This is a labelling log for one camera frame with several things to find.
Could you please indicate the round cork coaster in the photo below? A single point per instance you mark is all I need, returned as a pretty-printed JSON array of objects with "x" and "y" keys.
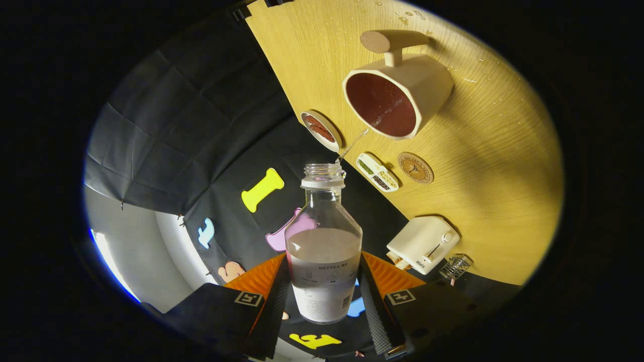
[{"x": 415, "y": 168}]

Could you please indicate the white toaster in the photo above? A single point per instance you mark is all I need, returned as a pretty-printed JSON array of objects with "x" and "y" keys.
[{"x": 422, "y": 241}]

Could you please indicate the red-brown meat piece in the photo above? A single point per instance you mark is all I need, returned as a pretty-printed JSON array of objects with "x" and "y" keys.
[
  {"x": 313, "y": 121},
  {"x": 326, "y": 134}
]

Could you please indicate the black table edge bracket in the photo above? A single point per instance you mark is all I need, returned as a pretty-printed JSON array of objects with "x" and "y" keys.
[
  {"x": 278, "y": 3},
  {"x": 242, "y": 13}
]

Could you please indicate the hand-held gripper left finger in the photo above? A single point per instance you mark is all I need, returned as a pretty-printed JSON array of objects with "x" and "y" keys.
[{"x": 276, "y": 311}]

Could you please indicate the white divided grain dish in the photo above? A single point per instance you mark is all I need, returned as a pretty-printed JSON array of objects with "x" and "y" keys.
[{"x": 377, "y": 172}]

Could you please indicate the white round plate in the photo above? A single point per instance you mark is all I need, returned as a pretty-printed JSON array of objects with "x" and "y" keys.
[{"x": 333, "y": 129}]

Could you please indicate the metal mesh holder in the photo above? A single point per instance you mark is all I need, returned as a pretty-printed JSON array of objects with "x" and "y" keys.
[{"x": 456, "y": 267}]

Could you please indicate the clear juice bottle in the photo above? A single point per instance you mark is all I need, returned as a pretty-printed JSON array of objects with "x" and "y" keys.
[{"x": 322, "y": 261}]

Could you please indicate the black backdrop cloth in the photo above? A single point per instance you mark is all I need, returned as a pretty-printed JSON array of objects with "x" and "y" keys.
[{"x": 176, "y": 125}]

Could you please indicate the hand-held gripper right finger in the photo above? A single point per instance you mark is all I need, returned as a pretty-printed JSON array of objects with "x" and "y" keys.
[{"x": 375, "y": 311}]

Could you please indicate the wooden table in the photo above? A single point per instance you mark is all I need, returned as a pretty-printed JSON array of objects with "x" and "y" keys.
[{"x": 493, "y": 176}]

